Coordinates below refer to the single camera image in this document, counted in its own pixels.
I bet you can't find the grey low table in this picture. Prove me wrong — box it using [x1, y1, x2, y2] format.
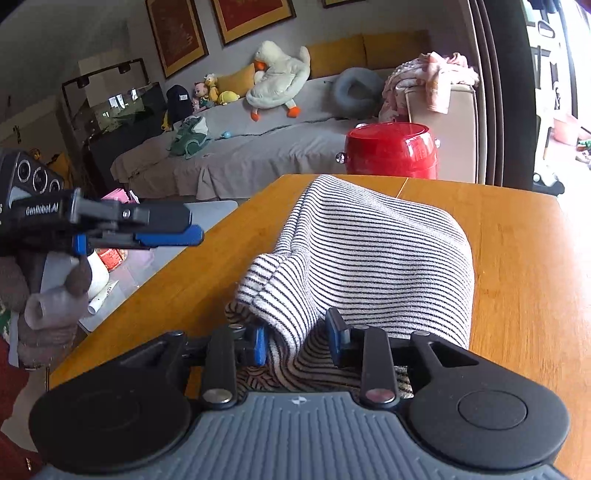
[41, 198, 238, 334]

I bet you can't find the dark cabinet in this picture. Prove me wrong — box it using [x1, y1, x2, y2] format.
[83, 122, 171, 197]

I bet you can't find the green cloth on sofa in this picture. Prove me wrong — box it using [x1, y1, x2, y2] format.
[168, 115, 211, 159]

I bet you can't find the mustard sofa back cushion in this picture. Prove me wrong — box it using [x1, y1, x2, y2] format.
[307, 34, 368, 79]
[362, 30, 430, 70]

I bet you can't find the yellow throw cushion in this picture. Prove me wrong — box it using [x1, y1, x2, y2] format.
[215, 62, 257, 99]

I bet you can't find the white tube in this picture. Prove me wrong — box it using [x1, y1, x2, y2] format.
[88, 281, 122, 315]

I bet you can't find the beige sofa armrest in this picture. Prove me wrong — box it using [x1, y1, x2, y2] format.
[405, 83, 485, 184]

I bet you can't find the pink clothes pile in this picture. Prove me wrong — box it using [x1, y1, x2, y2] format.
[379, 52, 480, 123]

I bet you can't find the white duck plush toy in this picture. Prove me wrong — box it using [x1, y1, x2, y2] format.
[246, 41, 311, 121]

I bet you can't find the red glossy round container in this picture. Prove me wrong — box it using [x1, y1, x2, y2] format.
[336, 122, 443, 180]

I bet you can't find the grey neck pillow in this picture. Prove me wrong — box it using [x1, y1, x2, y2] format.
[332, 68, 386, 118]

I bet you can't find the dark curtain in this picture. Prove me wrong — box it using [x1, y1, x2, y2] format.
[466, 0, 539, 190]

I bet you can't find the striped knit sweater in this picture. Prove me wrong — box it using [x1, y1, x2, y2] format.
[225, 174, 476, 400]

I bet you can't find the person's left forearm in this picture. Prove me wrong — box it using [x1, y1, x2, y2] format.
[0, 339, 47, 480]

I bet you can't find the white upright floor cleaner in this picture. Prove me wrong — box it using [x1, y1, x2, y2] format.
[531, 21, 566, 197]

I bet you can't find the pink plastic basin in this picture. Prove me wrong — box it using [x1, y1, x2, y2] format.
[553, 115, 580, 145]

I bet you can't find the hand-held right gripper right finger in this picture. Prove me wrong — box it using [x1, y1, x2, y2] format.
[325, 307, 481, 411]

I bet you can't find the pink toy box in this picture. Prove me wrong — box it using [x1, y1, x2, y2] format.
[100, 187, 139, 204]

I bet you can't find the grey covered sofa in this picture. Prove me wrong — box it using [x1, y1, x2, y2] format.
[110, 69, 407, 200]

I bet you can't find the person's left hand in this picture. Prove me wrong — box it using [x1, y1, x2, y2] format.
[0, 251, 94, 367]

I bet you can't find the red patterned packet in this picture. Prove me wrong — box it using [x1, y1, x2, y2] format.
[96, 248, 124, 271]

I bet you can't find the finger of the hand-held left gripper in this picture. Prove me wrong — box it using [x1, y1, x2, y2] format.
[117, 202, 193, 234]
[74, 224, 205, 257]

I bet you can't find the black bag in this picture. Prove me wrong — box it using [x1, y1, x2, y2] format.
[165, 84, 194, 123]

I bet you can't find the glass fish tank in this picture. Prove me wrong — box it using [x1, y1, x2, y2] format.
[61, 58, 167, 139]

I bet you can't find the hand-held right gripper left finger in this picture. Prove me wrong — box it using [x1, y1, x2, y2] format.
[115, 322, 269, 411]

